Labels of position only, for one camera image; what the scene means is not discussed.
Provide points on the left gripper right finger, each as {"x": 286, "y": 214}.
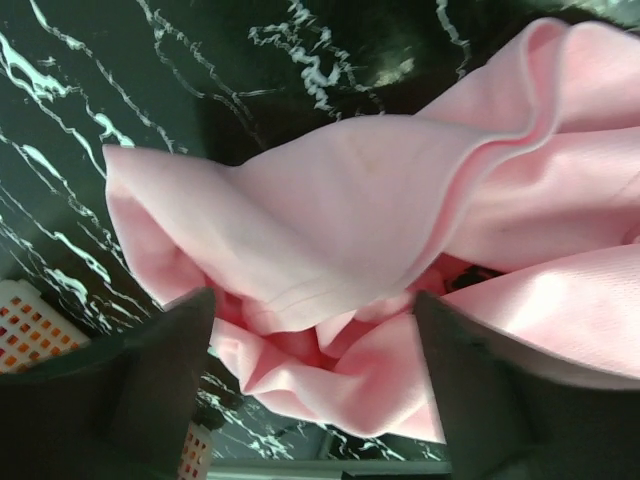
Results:
{"x": 509, "y": 410}

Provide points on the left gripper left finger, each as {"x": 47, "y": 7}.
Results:
{"x": 100, "y": 390}

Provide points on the pink t shirt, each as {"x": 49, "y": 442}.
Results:
{"x": 529, "y": 166}

